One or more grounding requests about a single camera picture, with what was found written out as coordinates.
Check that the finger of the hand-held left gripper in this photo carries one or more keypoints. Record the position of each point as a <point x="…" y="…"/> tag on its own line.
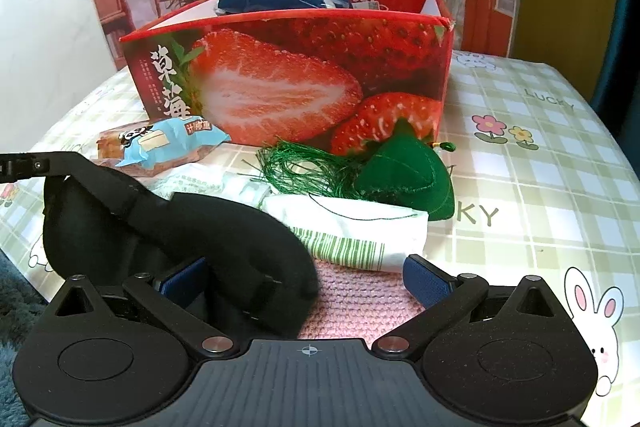
<point x="35" y="166"/>

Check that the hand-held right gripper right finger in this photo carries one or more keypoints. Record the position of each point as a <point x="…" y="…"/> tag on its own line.
<point x="426" y="283"/>

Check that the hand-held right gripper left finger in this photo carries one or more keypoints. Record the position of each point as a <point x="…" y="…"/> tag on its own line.
<point x="182" y="279"/>

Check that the black eye mask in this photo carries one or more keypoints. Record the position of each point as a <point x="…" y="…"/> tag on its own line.
<point x="225" y="232"/>

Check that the pink knitted cloth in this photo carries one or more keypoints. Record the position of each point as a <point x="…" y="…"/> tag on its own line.
<point x="360" y="302"/>

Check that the white green striped packet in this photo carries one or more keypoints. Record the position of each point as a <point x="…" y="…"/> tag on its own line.
<point x="350" y="227"/>

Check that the blue sandwich cake packet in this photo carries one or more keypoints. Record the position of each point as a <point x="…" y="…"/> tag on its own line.
<point x="165" y="139"/>

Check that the red strawberry print cardboard box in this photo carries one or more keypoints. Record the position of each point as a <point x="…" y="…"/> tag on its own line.
<point x="280" y="82"/>

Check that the green tasselled fabric sachet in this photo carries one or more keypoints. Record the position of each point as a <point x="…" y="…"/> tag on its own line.
<point x="400" y="177"/>

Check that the teal fluffy rug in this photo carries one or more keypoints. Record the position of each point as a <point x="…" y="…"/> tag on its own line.
<point x="15" y="317"/>

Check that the teal curtain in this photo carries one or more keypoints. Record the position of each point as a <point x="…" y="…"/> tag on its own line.
<point x="625" y="57"/>

